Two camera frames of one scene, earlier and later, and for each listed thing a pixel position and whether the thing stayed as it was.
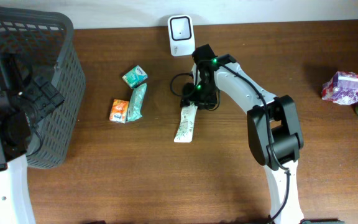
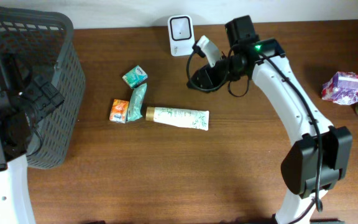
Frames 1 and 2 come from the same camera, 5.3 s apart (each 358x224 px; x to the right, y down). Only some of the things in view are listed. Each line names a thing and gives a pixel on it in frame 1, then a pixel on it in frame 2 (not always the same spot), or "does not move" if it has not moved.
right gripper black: (188, 92) to (210, 76)
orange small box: (119, 111) does not move
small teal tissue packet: (135, 76) does not move
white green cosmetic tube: (186, 132) to (193, 119)
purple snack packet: (348, 88) does not move
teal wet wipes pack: (137, 97) does not move
